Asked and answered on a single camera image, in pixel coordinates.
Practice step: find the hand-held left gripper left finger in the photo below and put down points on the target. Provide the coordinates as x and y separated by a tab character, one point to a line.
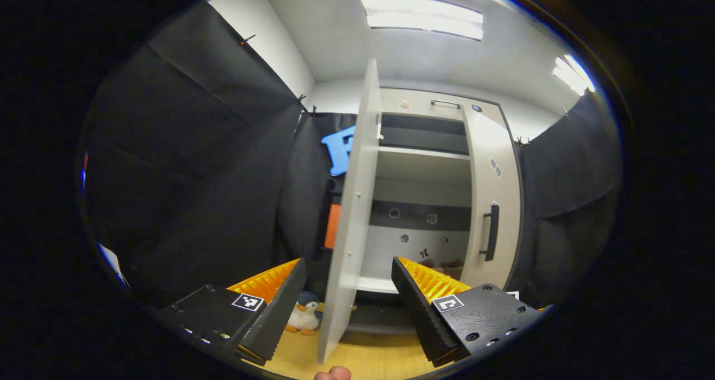
279	313

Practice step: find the black backdrop cloth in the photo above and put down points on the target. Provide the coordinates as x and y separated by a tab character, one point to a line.
195	173

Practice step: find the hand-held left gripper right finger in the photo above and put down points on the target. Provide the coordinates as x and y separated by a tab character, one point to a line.
419	313

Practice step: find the white and grey shoe cabinet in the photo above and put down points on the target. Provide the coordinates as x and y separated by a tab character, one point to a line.
424	165

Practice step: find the ceiling light panel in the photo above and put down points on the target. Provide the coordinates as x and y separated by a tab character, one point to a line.
572	74
422	17

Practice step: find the penguin plush toy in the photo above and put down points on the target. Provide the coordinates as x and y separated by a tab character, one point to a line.
306	313

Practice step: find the brown fuzzy slipper shoe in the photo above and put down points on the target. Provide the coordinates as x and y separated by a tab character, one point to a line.
451	269

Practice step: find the white shoe cabinet door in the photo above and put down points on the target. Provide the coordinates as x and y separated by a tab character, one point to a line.
352	229
486	145

